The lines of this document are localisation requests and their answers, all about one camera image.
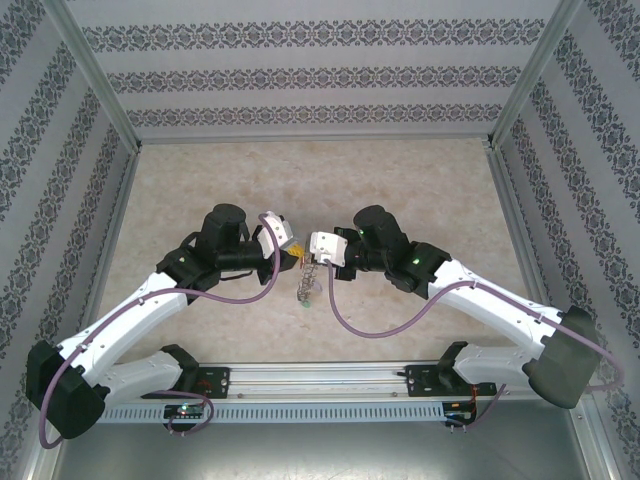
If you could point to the aluminium frame post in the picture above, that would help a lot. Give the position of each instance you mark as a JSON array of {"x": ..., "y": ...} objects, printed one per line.
[
  {"x": 530, "y": 75},
  {"x": 96, "y": 75}
]

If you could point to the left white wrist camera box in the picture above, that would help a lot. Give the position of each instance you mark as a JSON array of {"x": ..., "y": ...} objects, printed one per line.
[{"x": 275, "y": 235}]

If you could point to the aluminium side rail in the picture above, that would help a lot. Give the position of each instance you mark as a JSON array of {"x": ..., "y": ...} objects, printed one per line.
[
  {"x": 525, "y": 250},
  {"x": 106, "y": 250}
]

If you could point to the aluminium frame bar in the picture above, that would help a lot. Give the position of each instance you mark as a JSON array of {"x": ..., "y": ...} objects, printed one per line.
[
  {"x": 42, "y": 466},
  {"x": 595, "y": 450}
]

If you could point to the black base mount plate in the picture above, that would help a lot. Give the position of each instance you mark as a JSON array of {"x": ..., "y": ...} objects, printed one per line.
[
  {"x": 420, "y": 380},
  {"x": 217, "y": 382}
]

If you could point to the grey metal sheet panel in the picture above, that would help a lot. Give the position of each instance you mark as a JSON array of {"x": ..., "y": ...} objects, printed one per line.
[{"x": 320, "y": 455}]

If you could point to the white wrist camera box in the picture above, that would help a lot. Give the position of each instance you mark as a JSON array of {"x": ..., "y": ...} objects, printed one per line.
[
  {"x": 327, "y": 246},
  {"x": 275, "y": 235}
]

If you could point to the aluminium back rail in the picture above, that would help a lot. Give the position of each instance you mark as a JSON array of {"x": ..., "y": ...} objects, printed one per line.
[{"x": 315, "y": 138}]

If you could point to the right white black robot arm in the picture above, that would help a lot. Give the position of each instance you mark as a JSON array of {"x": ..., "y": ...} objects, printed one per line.
[{"x": 485, "y": 307}]

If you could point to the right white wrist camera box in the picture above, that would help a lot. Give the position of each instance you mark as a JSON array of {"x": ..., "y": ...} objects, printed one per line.
[{"x": 327, "y": 246}]

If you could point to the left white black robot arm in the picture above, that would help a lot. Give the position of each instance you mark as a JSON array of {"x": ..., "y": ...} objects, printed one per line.
[{"x": 135, "y": 322}]

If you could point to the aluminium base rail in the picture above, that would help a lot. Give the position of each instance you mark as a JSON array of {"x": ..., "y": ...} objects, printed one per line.
[{"x": 320, "y": 380}]

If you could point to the small circuit board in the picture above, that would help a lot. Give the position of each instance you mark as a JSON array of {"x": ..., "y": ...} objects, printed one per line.
[
  {"x": 456, "y": 406},
  {"x": 184, "y": 411}
]

